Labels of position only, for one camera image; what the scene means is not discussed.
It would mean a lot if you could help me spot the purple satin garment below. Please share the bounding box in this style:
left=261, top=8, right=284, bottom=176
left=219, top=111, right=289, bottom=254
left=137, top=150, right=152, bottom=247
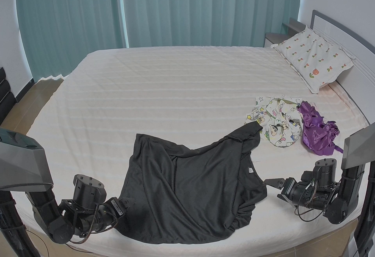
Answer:
left=297, top=101, right=344, bottom=157

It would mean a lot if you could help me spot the bed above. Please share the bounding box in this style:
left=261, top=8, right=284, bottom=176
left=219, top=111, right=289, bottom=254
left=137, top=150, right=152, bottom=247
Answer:
left=16, top=10, right=375, bottom=253

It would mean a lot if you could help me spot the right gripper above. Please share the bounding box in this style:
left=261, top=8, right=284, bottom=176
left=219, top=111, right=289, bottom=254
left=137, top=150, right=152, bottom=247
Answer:
left=263, top=177, right=314, bottom=208

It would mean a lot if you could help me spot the grey topped bedside table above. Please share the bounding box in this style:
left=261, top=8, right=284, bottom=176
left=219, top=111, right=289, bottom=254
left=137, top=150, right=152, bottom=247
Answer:
left=265, top=33, right=289, bottom=48

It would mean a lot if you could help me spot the blue-green curtain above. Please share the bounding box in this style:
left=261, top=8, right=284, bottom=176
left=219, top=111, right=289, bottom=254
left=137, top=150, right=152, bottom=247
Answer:
left=121, top=0, right=302, bottom=48
left=18, top=0, right=129, bottom=82

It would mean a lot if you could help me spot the black cable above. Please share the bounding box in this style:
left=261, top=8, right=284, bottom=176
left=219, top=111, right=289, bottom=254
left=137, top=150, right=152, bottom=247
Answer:
left=294, top=204, right=323, bottom=217

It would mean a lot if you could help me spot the white printed pillow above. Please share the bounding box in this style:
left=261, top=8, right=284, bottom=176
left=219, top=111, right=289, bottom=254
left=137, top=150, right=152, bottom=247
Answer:
left=274, top=25, right=355, bottom=94

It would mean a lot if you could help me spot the black chest of drawers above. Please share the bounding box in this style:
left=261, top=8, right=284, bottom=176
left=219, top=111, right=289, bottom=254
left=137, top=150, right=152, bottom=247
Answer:
left=0, top=67, right=15, bottom=126

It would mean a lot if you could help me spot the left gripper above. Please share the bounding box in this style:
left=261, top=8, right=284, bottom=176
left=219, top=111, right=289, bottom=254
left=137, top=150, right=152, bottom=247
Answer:
left=93, top=196, right=136, bottom=232

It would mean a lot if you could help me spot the black T-shirt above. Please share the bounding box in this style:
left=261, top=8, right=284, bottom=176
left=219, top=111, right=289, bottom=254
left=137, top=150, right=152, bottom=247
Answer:
left=116, top=124, right=268, bottom=245

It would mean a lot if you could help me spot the white printed garment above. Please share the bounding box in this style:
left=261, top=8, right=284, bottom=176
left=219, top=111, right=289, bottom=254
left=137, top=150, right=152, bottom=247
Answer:
left=246, top=95, right=304, bottom=148

